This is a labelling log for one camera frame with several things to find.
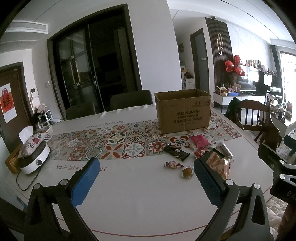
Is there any white plastic basket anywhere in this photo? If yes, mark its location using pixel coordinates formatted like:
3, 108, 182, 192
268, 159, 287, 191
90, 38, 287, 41
34, 125, 53, 142

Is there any red small snack packet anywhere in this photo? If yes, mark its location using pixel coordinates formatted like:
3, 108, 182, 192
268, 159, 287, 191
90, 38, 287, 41
193, 147, 212, 158

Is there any clear round pastry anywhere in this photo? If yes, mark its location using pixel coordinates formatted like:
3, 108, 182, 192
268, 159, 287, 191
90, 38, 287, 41
181, 166, 194, 179

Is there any floral tissue box cover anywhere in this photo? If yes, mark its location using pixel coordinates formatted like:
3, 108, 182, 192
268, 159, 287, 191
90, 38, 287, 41
18, 126, 45, 158

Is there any wooden chair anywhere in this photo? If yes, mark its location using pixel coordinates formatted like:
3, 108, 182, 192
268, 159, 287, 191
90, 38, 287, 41
232, 100, 280, 151

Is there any brown cardboard box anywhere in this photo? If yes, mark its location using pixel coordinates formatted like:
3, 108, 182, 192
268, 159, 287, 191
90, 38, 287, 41
154, 89, 211, 134

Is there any patterned tile table mat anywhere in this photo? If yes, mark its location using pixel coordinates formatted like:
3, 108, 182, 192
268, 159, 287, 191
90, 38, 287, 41
48, 113, 241, 161

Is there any small pale sweet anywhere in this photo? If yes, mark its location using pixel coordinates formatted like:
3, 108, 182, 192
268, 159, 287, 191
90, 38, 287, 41
190, 144, 196, 150

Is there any white storage box in hallway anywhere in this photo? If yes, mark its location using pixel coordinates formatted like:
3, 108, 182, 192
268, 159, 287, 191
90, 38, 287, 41
182, 78, 195, 90

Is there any white electric cooker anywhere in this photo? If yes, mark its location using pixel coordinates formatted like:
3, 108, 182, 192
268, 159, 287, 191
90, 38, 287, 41
18, 141, 50, 175

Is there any dark glass sliding door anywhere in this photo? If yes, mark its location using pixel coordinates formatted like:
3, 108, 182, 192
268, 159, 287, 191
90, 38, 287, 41
47, 3, 142, 118

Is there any dark hallway door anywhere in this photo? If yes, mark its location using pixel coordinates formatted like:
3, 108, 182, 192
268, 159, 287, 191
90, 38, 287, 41
190, 29, 210, 92

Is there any red balloon flower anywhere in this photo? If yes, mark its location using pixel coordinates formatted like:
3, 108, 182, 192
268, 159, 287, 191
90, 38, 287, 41
224, 55, 245, 76

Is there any dark dining chair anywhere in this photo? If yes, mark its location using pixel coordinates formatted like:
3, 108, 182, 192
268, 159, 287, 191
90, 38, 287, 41
110, 90, 153, 110
66, 102, 96, 120

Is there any dark dining chair right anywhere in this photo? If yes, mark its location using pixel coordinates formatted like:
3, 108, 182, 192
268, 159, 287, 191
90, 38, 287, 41
110, 90, 153, 110

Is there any black snack packet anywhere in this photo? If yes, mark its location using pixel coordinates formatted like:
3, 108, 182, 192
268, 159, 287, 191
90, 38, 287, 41
164, 144, 190, 162

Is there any pink candy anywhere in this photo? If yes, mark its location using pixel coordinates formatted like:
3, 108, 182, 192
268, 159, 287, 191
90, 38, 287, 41
164, 161, 184, 169

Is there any orange snack bag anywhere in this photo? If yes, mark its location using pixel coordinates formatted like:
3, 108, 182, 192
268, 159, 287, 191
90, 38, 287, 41
206, 152, 231, 180

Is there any black garment on chair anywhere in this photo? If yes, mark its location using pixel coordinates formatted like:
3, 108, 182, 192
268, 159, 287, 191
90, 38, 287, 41
224, 96, 241, 122

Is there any person's right hand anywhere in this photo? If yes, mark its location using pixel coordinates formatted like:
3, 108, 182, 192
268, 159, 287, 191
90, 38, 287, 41
276, 204, 295, 240

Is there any yellow woven box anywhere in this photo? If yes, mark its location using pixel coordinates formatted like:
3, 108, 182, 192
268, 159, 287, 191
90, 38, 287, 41
5, 144, 23, 174

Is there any gold clip wall light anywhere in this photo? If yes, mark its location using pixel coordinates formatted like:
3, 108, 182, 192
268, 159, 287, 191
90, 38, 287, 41
216, 33, 224, 55

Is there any silver grey snack stick packet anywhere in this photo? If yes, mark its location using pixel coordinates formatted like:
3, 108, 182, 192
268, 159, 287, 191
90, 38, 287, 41
216, 141, 234, 160

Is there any dark dining chair left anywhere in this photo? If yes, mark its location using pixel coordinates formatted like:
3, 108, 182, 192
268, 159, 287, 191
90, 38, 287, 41
66, 102, 96, 120

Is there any white tv cabinet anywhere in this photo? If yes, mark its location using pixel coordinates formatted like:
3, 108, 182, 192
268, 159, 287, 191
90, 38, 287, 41
213, 92, 266, 114

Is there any pink snack packet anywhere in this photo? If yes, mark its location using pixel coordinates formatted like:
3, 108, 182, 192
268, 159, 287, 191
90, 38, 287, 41
190, 134, 210, 148

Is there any red fu door poster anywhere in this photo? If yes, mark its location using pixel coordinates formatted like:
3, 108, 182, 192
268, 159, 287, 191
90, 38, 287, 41
1, 83, 17, 123

